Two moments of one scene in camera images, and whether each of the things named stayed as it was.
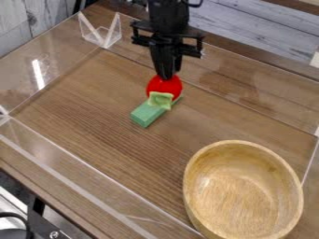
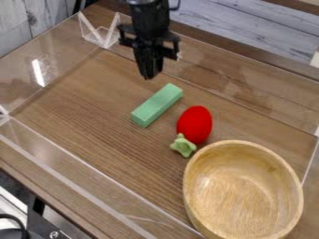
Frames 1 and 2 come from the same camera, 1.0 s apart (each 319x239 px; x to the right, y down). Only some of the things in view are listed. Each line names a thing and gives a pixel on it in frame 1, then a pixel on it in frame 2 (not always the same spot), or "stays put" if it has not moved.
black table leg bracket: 41,227 stays put
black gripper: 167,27 -> 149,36
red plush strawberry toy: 171,86 -> 195,125
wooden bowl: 242,192 stays put
